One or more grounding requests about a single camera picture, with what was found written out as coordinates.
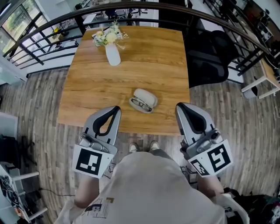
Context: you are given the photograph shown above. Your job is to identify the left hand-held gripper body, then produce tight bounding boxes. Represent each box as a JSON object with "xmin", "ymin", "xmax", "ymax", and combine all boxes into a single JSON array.
[{"xmin": 72, "ymin": 133, "xmax": 118, "ymax": 179}]

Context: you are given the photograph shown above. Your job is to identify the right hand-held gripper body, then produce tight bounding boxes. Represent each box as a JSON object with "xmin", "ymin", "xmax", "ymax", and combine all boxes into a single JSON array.
[{"xmin": 179, "ymin": 129, "xmax": 234, "ymax": 177}]

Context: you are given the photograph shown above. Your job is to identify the thin wooden stick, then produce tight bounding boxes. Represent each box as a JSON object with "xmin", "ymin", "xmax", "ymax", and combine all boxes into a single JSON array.
[{"xmin": 131, "ymin": 97, "xmax": 153, "ymax": 112}]

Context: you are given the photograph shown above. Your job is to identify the grey glasses case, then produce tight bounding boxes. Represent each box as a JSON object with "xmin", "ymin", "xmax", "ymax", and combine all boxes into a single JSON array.
[{"xmin": 128, "ymin": 87, "xmax": 159, "ymax": 114}]

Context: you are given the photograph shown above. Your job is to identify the person's right forearm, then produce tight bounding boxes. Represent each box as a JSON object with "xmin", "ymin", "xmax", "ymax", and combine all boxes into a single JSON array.
[{"xmin": 196, "ymin": 174, "xmax": 225, "ymax": 199}]

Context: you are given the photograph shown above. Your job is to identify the person's left forearm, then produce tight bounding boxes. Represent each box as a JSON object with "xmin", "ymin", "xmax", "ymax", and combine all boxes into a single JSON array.
[{"xmin": 73, "ymin": 173, "xmax": 104, "ymax": 209}]

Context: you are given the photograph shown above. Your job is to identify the person's left beige shoe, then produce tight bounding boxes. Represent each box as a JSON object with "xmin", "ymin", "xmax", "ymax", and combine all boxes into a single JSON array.
[{"xmin": 128, "ymin": 142, "xmax": 139, "ymax": 154}]

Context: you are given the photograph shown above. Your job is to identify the person's beige shoe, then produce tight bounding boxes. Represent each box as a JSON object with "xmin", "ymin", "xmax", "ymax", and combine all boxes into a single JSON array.
[
  {"xmin": 128, "ymin": 142, "xmax": 139, "ymax": 154},
  {"xmin": 149, "ymin": 140, "xmax": 161, "ymax": 152}
]

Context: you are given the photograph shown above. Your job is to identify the person's right beige shoe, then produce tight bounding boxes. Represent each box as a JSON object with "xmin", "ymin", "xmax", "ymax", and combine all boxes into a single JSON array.
[{"xmin": 149, "ymin": 140, "xmax": 161, "ymax": 152}]

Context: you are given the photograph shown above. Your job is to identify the white waste bin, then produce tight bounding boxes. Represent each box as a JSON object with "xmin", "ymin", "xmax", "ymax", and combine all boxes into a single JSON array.
[{"xmin": 243, "ymin": 86, "xmax": 259, "ymax": 99}]

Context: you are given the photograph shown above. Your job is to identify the black mesh office chair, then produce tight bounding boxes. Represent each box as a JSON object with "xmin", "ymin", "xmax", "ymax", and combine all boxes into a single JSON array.
[{"xmin": 186, "ymin": 30, "xmax": 240, "ymax": 89}]

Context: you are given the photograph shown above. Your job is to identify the person's beige printed shirt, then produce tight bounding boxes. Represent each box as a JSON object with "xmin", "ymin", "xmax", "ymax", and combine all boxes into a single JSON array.
[{"xmin": 54, "ymin": 150, "xmax": 250, "ymax": 224}]

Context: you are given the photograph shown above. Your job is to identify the wooden side desk white legs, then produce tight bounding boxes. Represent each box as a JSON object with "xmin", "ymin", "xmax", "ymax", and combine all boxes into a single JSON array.
[{"xmin": 241, "ymin": 57, "xmax": 280, "ymax": 100}]

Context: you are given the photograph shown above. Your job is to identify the black swivel office chair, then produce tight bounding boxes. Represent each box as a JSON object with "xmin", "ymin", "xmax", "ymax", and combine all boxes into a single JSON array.
[{"xmin": 0, "ymin": 134, "xmax": 36, "ymax": 170}]

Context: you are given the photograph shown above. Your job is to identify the yellow and white flower bouquet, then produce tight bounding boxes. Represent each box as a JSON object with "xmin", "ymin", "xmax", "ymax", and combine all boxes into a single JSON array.
[{"xmin": 91, "ymin": 19, "xmax": 130, "ymax": 51}]

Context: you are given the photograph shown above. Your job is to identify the stack of books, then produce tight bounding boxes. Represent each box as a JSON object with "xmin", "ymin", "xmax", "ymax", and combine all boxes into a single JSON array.
[{"xmin": 96, "ymin": 27, "xmax": 122, "ymax": 38}]

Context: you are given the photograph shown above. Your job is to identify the black railing with wooden handrail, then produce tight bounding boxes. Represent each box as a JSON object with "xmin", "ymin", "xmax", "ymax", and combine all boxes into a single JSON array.
[{"xmin": 3, "ymin": 1, "xmax": 271, "ymax": 77}]

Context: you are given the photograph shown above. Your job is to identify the large dark-framed window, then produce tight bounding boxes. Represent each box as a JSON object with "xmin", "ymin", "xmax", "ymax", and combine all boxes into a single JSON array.
[{"xmin": 0, "ymin": 0, "xmax": 48, "ymax": 56}]

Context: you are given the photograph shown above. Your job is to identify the white metal-frame desk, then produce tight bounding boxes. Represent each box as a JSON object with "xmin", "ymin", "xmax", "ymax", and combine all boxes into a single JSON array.
[{"xmin": 0, "ymin": 164, "xmax": 49, "ymax": 223}]

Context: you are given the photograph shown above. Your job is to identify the tangle of black cables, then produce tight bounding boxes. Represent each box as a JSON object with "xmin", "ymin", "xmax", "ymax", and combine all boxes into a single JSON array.
[{"xmin": 0, "ymin": 173, "xmax": 22, "ymax": 208}]

